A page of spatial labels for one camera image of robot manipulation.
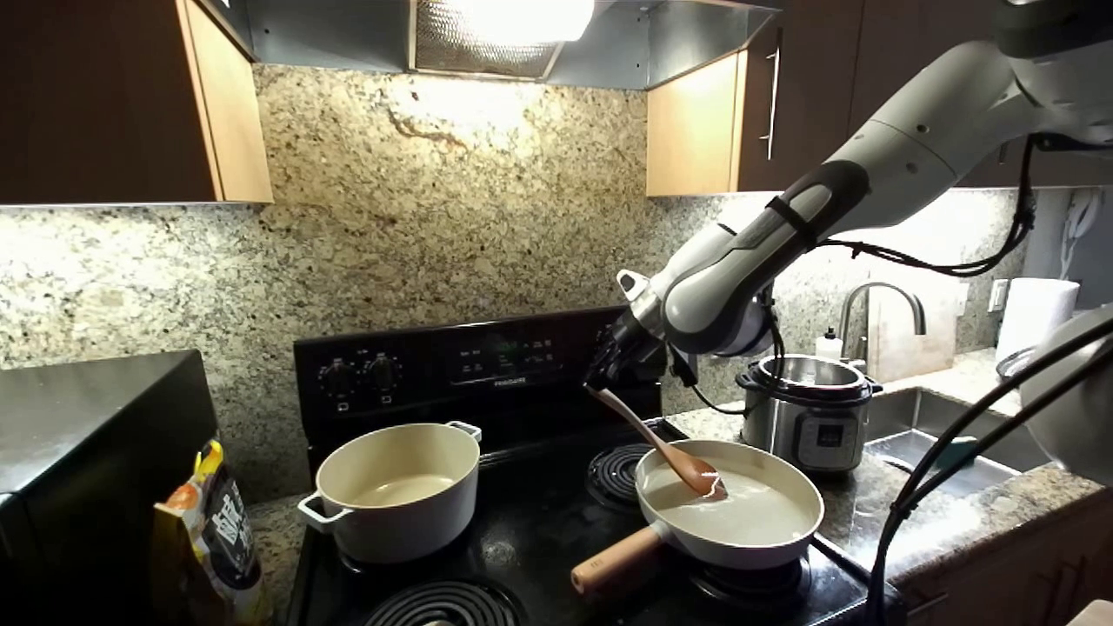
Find white two-handled pot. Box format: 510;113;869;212
294;417;485;566

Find steel range hood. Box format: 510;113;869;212
193;0;781;95

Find white hanging cord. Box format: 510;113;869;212
1055;187;1105;282

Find yellow black snack bag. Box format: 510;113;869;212
149;435;269;626

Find steel kitchen sink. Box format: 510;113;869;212
863;384;1088;500

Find light-edged wooden wall cabinet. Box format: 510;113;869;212
0;0;279;210

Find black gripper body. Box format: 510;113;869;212
590;310;671;386

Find dark brown wall cabinet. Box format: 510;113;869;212
642;0;1113;198

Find thick black cable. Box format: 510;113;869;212
867;310;1113;626

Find pale cutting board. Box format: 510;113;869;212
867;276;958;384

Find black microwave oven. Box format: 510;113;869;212
0;348;222;626

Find cream frying pan wooden handle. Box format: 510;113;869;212
565;435;826;597

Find green sponge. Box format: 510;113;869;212
927;431;981;472

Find black coil burner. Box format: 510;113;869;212
579;445;655;509
360;579;530;626

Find silver cabinet handle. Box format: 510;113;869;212
759;44;781;165

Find steel arched faucet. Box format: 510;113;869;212
837;277;931;366

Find black electric stove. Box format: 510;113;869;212
281;303;907;626

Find white paper towel roll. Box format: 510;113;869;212
992;276;1083;366

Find black pot at right edge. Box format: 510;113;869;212
735;352;883;477

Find brown base cabinet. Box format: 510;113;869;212
901;483;1113;626

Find wooden cooking spoon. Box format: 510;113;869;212
590;384;730;506

